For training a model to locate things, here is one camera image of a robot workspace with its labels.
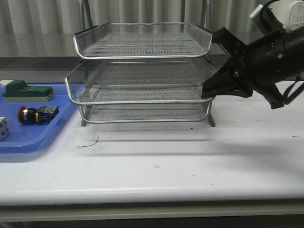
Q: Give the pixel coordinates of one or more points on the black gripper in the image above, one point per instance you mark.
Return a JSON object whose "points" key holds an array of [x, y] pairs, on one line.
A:
{"points": [[254, 67]]}

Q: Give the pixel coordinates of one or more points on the silver mesh tray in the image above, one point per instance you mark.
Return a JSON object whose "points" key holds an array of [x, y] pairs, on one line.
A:
{"points": [[136, 113], [143, 40], [112, 82]]}

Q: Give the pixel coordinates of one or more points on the red emergency stop button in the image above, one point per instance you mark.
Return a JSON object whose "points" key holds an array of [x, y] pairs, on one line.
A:
{"points": [[43, 115]]}

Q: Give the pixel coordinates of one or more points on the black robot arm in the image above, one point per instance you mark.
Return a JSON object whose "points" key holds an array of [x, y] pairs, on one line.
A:
{"points": [[268, 23]]}

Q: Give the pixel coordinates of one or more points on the white appliance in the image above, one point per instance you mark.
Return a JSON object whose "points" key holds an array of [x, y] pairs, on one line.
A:
{"points": [[290, 13]]}

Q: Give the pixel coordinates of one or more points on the grey stone counter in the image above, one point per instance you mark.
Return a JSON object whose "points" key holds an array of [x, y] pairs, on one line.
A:
{"points": [[37, 58]]}

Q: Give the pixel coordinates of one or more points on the green electrical module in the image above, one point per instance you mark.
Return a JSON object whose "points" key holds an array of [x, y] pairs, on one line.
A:
{"points": [[20, 91]]}

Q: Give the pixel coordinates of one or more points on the blue plastic tray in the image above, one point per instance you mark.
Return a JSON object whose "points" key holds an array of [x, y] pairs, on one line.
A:
{"points": [[26, 138]]}

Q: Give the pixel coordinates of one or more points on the silver wire rack frame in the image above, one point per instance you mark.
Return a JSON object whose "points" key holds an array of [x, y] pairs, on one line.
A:
{"points": [[85, 15]]}

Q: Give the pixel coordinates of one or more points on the thin dark wire scrap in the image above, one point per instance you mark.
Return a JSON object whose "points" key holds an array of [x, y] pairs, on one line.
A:
{"points": [[92, 144]]}

